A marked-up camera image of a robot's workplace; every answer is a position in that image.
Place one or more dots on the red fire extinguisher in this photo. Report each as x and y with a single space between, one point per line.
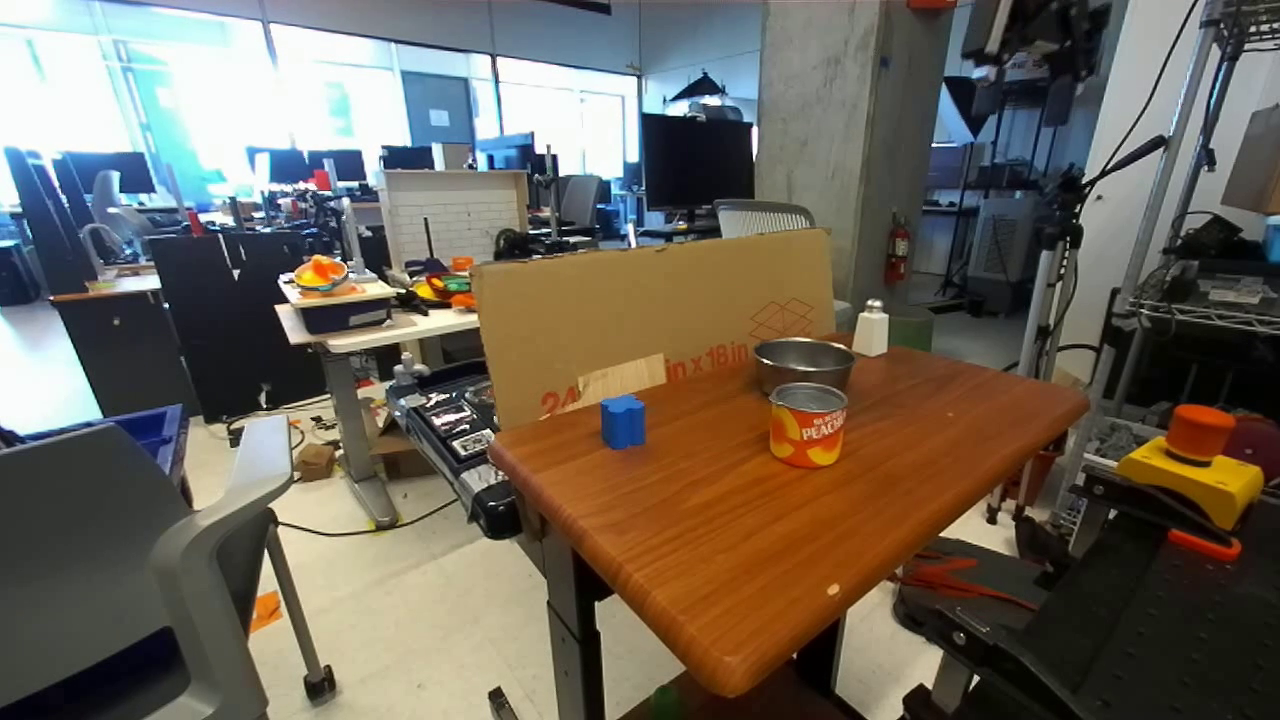
899 252

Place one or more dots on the black controller box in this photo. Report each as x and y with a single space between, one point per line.
452 444

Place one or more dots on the blue cube block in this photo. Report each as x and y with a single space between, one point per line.
623 420

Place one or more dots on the yellow emergency stop button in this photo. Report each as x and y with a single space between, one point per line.
1192 466

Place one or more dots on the black tray with toys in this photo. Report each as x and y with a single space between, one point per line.
341 304

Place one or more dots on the white grid board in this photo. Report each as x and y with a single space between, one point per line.
452 212

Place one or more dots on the black work table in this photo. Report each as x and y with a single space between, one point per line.
1135 626

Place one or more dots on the white shaker bottle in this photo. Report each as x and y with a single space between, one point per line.
870 330

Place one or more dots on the black cabinet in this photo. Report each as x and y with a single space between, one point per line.
220 321

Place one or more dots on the white side table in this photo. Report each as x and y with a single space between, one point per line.
362 385

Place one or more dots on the black computer monitor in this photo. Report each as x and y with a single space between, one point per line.
699 160

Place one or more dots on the silver metal pot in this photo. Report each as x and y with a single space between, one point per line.
802 360

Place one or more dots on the black pendant lamp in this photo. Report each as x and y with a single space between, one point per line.
700 91

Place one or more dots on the blue plastic bin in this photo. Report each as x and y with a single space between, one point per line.
158 433

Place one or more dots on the grey office chair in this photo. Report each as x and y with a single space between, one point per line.
95 573

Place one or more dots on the small cardboard box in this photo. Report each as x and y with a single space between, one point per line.
313 456

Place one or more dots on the black camera tripod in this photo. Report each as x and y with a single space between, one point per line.
1061 266

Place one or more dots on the yellow orange toy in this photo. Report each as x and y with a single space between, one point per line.
321 275

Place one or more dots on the brown cardboard board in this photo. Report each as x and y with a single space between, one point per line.
642 313

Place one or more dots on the orange labelled tin can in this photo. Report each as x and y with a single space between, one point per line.
804 424

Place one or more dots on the colourful toy pile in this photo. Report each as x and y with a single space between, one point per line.
445 285

